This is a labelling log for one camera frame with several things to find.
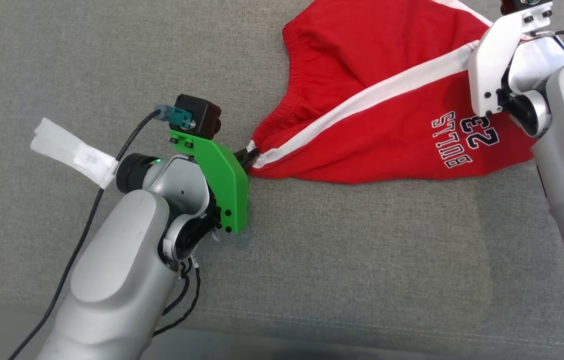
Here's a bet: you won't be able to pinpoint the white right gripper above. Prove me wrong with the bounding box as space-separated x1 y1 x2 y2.
468 0 553 118

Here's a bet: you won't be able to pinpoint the red Bulls 23 shorts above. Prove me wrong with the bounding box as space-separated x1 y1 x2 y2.
249 0 537 185

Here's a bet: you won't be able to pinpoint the teal left camera connector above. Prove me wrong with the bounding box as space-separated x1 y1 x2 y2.
154 104 193 130

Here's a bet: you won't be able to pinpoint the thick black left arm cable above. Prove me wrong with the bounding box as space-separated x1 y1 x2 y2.
9 109 162 360

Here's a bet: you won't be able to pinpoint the white tape tag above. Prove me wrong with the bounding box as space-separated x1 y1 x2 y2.
31 117 118 190

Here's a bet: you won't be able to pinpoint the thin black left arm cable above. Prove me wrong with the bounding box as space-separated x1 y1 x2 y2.
153 252 201 337

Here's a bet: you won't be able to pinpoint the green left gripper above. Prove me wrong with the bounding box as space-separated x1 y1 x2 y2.
169 129 261 236

